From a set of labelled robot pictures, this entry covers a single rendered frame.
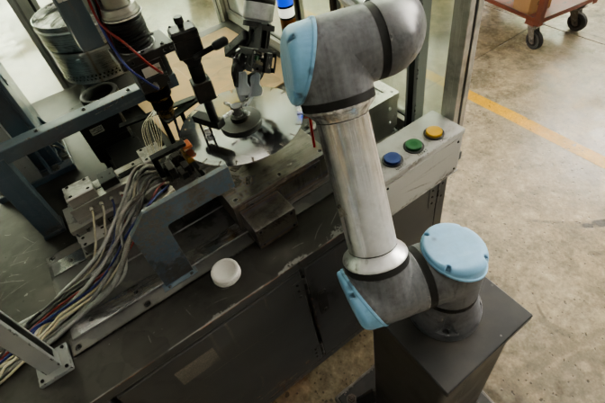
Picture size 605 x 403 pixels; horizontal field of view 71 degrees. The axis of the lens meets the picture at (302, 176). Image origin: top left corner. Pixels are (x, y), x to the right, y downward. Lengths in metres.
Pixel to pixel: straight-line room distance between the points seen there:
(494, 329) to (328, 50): 0.65
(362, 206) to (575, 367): 1.31
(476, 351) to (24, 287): 1.09
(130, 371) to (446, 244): 0.70
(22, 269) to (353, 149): 1.00
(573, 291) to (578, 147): 0.87
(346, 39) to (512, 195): 1.73
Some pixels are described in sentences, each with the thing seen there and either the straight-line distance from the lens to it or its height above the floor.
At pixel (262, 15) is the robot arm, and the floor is 1.19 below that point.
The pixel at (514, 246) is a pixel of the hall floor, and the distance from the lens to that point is 2.04.
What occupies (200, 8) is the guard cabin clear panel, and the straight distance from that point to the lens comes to 2.18.
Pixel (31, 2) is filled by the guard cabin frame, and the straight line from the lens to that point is 1.98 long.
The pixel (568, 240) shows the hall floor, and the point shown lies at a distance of 2.14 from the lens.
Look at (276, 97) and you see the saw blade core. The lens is 1.19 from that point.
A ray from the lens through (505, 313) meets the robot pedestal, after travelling 1.00.
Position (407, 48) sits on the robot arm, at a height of 1.30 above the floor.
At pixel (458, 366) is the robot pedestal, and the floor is 0.75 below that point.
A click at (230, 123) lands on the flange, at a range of 1.12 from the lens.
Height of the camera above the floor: 1.61
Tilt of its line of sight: 45 degrees down
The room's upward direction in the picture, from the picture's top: 11 degrees counter-clockwise
